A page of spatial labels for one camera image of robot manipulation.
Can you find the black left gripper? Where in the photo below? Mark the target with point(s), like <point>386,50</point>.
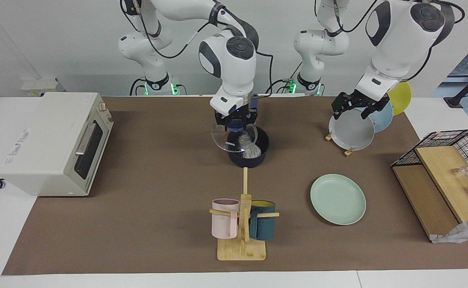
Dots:
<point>362,100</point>

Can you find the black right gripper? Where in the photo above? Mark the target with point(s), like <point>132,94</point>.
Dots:
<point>238,115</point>

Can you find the glass lid with blue knob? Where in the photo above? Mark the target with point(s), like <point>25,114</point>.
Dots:
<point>221,140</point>

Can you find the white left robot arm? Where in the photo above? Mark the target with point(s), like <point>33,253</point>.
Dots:
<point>402,36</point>

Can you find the grey plate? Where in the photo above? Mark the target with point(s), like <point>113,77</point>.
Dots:
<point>352,132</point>

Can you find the light blue plate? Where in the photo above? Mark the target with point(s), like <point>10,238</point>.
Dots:
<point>382,120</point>

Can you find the wooden plate rack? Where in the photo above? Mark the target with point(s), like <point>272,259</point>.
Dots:
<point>348,152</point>

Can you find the yellow plate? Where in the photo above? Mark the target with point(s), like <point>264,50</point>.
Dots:
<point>402,98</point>

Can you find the green plate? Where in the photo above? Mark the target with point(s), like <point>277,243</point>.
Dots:
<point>338,198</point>

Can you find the pink mug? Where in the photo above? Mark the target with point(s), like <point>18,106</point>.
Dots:
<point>222,224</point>

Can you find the wooden shelf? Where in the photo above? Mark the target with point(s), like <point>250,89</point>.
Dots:
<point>438,176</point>

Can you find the teal mug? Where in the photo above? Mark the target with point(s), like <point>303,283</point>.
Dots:
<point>264,226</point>

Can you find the clear glass cup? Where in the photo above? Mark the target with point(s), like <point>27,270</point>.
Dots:
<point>466,174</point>

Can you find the wooden mug tree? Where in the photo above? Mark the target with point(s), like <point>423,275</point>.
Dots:
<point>242,250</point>

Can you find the brown table mat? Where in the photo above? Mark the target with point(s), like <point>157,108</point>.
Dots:
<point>158,232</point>

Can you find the grey patterned bag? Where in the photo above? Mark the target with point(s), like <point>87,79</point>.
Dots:
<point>462,232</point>

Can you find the cream toaster oven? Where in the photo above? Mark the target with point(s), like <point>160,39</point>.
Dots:
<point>42,152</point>

